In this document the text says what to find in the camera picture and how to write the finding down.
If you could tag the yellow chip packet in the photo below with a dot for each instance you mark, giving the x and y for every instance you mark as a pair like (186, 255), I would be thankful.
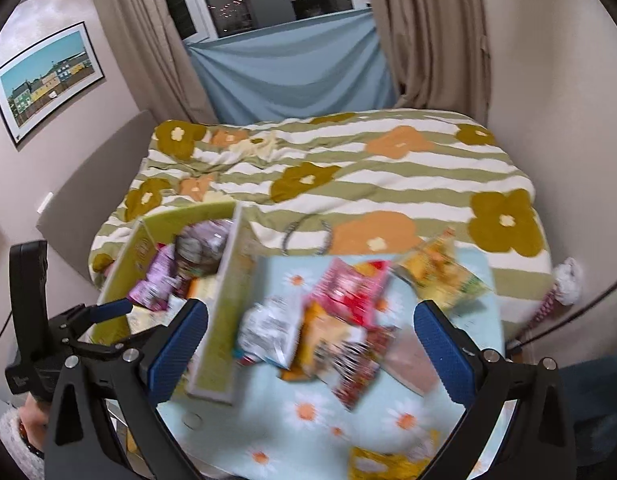
(438, 270)

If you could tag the white barcode snack packet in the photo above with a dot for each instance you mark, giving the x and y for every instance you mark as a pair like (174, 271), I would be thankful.
(271, 327)

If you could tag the black coat rack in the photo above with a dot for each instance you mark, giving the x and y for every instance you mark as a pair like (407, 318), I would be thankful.
(563, 321)

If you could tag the dark blue cloth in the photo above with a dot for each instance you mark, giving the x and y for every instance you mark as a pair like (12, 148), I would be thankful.
(588, 410)

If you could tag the pink snack packet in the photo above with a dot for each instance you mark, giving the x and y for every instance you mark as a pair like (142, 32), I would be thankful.
(353, 290)

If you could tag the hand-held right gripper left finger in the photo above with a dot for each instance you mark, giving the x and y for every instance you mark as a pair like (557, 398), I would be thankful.
(181, 350)

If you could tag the framed picture of houses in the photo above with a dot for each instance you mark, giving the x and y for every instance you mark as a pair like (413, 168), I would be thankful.
(46, 80)

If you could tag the red-purple snack packet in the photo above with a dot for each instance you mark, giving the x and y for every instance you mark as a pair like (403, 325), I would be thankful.
(408, 360)

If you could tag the gold yellow snack packet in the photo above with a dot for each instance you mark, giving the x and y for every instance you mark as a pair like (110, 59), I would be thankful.
(383, 465)

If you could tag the beige curtain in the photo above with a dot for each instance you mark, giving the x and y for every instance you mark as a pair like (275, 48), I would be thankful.
(148, 45)
(428, 35)

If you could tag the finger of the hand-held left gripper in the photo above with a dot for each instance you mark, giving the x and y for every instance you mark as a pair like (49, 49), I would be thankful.
(113, 309)
(108, 347)

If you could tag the white wall outlet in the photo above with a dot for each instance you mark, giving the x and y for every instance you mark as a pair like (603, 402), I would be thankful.
(45, 202)

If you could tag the grey padded headboard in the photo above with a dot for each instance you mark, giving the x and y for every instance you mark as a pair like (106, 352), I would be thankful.
(98, 195)

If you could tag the green striped floral blanket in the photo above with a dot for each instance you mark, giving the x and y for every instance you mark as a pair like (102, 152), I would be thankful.
(368, 185)

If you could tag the yellow-green cardboard box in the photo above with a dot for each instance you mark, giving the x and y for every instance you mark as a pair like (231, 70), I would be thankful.
(223, 330)

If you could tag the red patterned bag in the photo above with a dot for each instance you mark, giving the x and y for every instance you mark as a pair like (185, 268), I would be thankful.
(543, 310)

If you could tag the orange striped snack packet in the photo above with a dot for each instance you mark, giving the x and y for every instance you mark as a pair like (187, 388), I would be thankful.
(343, 360)

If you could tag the light blue cloth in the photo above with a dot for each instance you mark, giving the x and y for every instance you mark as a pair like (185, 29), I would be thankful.
(293, 70)

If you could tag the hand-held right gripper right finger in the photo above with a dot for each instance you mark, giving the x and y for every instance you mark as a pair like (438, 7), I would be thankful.
(446, 355)

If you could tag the silver snack packet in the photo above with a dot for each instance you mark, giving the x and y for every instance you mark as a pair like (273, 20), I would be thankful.
(201, 247)

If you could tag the person's left forearm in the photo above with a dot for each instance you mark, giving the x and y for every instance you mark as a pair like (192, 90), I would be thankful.
(18, 440)

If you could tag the white plastic bag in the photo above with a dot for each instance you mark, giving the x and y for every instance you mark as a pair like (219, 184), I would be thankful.
(568, 280)

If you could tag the white and orange snack packet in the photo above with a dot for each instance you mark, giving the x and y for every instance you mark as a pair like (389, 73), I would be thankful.
(204, 288)

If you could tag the purple snack packet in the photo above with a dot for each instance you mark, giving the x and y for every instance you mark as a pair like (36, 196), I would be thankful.
(156, 280)

